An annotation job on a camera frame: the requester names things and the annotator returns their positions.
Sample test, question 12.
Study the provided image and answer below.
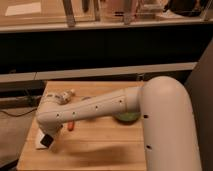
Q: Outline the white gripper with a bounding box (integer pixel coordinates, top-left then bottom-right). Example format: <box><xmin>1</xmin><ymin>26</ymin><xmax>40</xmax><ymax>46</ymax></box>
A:
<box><xmin>39</xmin><ymin>123</ymin><xmax>63</xmax><ymax>148</ymax></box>

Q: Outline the black eraser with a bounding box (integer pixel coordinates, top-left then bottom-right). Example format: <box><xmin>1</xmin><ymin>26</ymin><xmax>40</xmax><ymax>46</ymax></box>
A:
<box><xmin>42</xmin><ymin>134</ymin><xmax>53</xmax><ymax>147</ymax></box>

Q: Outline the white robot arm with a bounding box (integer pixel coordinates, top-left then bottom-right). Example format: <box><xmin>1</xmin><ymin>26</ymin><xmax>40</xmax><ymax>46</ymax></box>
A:
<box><xmin>35</xmin><ymin>76</ymin><xmax>202</xmax><ymax>171</ymax></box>

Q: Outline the white sponge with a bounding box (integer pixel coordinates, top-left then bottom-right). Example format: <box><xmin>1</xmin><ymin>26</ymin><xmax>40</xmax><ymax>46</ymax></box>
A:
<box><xmin>35</xmin><ymin>130</ymin><xmax>46</xmax><ymax>150</ymax></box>

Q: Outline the orange carrot toy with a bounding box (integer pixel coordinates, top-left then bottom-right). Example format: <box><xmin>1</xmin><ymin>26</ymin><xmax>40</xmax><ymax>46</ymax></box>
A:
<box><xmin>68</xmin><ymin>122</ymin><xmax>74</xmax><ymax>131</ymax></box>

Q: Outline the white plastic bottle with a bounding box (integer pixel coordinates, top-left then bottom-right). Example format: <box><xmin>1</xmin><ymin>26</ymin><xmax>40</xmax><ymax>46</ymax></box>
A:
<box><xmin>45</xmin><ymin>89</ymin><xmax>75</xmax><ymax>105</ymax></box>

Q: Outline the green bowl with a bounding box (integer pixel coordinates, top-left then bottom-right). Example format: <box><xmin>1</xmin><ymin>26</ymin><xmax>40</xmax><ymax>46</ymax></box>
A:
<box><xmin>114</xmin><ymin>112</ymin><xmax>140</xmax><ymax>123</ymax></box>

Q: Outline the white paper sheet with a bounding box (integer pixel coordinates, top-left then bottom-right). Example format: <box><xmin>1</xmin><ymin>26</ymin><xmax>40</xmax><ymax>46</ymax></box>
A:
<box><xmin>5</xmin><ymin>2</ymin><xmax>41</xmax><ymax>16</ymax></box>

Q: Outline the black floor cable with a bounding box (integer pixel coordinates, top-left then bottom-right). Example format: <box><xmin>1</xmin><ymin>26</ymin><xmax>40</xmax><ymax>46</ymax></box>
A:
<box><xmin>0</xmin><ymin>107</ymin><xmax>38</xmax><ymax>118</ymax></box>

